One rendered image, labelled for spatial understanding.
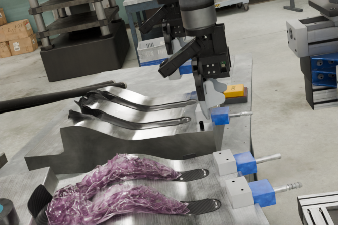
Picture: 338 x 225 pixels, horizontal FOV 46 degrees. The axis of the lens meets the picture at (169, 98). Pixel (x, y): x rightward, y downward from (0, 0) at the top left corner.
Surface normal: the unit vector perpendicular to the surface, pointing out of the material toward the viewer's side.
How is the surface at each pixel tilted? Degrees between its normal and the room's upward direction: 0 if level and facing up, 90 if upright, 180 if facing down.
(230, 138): 0
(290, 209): 0
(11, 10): 90
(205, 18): 90
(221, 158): 0
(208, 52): 90
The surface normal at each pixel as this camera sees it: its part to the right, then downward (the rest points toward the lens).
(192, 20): -0.36, 0.41
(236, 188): -0.19, -0.91
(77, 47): 0.00, 0.36
